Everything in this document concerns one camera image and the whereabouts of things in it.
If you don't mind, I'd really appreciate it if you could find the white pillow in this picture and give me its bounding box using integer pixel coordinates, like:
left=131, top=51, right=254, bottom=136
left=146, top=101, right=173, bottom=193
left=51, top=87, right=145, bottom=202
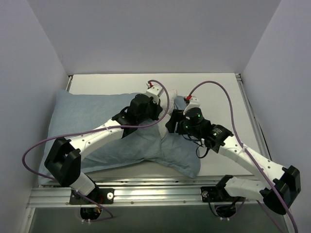
left=157, top=89, right=178, bottom=139

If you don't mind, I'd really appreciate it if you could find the blue pillowcase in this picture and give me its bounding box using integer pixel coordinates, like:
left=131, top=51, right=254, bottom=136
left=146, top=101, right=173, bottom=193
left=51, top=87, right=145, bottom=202
left=48, top=90, right=201, bottom=179

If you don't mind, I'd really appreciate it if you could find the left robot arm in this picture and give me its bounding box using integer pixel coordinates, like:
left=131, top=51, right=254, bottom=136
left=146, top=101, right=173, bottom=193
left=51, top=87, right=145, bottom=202
left=44, top=94, right=162, bottom=203

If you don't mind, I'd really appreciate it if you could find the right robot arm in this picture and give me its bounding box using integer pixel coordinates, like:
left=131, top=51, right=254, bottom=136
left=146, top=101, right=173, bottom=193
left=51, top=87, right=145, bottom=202
left=166, top=107, right=301, bottom=215

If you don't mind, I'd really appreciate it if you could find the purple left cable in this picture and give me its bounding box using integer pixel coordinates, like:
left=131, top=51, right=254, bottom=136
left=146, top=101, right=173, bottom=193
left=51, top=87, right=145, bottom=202
left=22, top=79, right=171, bottom=222

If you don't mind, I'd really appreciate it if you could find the purple cable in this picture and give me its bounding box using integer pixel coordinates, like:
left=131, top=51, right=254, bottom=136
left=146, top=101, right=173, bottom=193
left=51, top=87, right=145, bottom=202
left=188, top=81, right=299, bottom=233
left=22, top=79, right=171, bottom=222

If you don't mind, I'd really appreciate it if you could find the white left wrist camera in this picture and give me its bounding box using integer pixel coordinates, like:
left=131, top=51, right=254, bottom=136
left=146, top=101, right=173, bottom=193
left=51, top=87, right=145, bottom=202
left=145, top=82, right=163, bottom=102

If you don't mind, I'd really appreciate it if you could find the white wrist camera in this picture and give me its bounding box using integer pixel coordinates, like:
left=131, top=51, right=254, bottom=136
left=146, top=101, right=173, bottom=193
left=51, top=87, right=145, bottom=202
left=183, top=95, right=200, bottom=115
left=145, top=82, right=163, bottom=102

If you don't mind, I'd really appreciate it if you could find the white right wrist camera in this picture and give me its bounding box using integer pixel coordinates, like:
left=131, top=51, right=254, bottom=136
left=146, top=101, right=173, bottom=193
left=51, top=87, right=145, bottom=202
left=183, top=95, right=200, bottom=115

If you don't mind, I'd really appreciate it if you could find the aluminium front rail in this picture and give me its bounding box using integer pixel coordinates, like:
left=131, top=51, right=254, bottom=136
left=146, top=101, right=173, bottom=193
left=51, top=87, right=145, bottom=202
left=26, top=176, right=291, bottom=209

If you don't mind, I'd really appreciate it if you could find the aluminium rail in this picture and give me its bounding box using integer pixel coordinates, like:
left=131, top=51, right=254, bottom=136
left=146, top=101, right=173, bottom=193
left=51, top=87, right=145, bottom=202
left=26, top=176, right=291, bottom=209
left=235, top=74, right=271, bottom=159
left=65, top=75, right=73, bottom=92

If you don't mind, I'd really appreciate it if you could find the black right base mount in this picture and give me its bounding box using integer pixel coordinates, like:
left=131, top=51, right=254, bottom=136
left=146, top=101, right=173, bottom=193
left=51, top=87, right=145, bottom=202
left=200, top=186, right=243, bottom=203

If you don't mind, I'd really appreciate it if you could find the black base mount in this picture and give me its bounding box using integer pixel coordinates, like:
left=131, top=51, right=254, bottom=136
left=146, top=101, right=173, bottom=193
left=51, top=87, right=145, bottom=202
left=200, top=186, right=243, bottom=203
left=69, top=188, right=115, bottom=205

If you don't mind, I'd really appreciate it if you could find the aluminium right side rail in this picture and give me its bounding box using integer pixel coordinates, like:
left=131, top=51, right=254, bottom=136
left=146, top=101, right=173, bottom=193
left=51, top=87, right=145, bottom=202
left=235, top=74, right=271, bottom=159

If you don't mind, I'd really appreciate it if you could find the aluminium left side rail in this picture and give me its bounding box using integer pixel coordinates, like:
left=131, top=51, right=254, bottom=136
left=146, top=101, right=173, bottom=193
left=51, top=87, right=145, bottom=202
left=65, top=75, right=73, bottom=92

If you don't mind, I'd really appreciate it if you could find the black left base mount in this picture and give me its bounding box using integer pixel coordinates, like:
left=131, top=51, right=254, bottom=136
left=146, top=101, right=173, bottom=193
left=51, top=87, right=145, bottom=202
left=69, top=188, right=115, bottom=205

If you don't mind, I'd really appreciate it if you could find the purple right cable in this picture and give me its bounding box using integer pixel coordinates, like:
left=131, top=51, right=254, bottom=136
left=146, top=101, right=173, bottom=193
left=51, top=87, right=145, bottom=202
left=188, top=81, right=299, bottom=233

